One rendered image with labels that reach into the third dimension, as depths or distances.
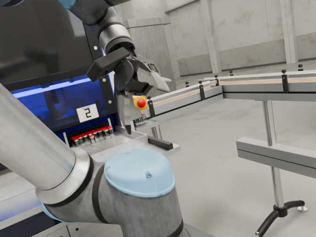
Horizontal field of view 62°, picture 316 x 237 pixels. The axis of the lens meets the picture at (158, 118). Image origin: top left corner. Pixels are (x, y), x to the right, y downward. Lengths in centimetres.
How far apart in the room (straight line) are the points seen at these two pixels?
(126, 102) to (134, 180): 22
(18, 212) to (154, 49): 530
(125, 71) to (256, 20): 1072
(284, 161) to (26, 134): 141
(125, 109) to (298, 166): 117
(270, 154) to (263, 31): 962
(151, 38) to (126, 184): 549
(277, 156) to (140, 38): 447
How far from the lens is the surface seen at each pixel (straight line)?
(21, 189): 91
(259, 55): 1123
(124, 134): 120
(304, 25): 1057
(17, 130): 41
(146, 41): 574
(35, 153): 44
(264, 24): 1108
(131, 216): 46
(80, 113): 116
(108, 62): 56
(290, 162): 161
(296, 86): 141
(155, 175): 43
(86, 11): 64
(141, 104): 122
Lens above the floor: 118
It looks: 13 degrees down
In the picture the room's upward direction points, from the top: 13 degrees counter-clockwise
